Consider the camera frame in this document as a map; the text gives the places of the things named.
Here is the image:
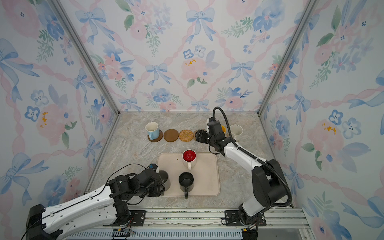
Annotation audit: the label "rattan woven round coaster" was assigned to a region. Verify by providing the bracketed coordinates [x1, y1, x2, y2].
[179, 130, 194, 142]

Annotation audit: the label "light blue mug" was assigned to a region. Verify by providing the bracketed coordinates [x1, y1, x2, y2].
[145, 122, 159, 140]

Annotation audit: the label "beige serving tray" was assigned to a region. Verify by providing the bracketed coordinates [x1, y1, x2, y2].
[157, 153, 221, 197]

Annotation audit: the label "aluminium corner frame post right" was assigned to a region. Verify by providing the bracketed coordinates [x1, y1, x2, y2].
[257, 0, 318, 118]

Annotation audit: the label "aluminium corner frame post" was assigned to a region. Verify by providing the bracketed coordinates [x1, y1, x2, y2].
[48, 1, 120, 116]
[257, 0, 318, 118]

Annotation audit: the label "dark wooden coaster white marks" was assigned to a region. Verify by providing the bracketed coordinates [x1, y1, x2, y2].
[147, 130, 163, 143]

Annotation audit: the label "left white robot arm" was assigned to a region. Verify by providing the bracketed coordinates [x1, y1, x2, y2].
[22, 164, 167, 240]

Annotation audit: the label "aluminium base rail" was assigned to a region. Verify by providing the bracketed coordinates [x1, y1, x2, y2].
[63, 208, 315, 240]

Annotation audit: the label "black mug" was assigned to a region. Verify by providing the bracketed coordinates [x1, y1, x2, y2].
[178, 172, 194, 199]

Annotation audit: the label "aluminium corner frame post left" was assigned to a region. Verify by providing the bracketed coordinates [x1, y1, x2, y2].
[48, 1, 120, 116]

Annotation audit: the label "white mug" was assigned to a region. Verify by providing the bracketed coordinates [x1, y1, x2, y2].
[230, 125, 244, 141]

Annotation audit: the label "grey mug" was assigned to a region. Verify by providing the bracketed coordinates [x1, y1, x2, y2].
[159, 170, 171, 192]

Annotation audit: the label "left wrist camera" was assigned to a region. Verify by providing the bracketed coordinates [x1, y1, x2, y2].
[149, 164, 159, 172]

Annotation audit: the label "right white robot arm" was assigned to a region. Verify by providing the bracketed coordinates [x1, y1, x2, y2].
[195, 118, 293, 225]

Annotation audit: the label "red mug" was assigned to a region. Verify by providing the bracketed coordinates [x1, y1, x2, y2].
[182, 150, 197, 170]

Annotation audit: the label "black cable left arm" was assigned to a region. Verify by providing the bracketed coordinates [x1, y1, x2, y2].
[101, 163, 148, 193]

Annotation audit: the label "cork paw print coaster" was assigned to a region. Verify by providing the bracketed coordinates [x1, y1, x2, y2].
[194, 130, 207, 134]

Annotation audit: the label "plain brown wooden coaster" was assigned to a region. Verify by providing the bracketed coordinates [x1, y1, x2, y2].
[164, 129, 179, 143]

